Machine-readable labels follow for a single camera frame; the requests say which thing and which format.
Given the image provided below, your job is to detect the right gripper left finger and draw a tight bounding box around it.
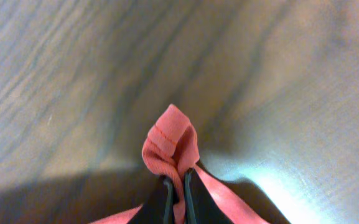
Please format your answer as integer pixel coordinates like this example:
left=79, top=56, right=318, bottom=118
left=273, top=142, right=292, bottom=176
left=128, top=176, right=175, bottom=224

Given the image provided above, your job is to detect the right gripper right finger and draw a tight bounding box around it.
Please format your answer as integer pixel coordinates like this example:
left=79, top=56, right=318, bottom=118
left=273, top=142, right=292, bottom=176
left=184, top=168, right=233, bottom=224

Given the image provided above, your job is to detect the red t-shirt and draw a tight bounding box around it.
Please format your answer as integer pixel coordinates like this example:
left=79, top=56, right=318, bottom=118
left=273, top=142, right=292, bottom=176
left=100, top=105, right=265, bottom=223

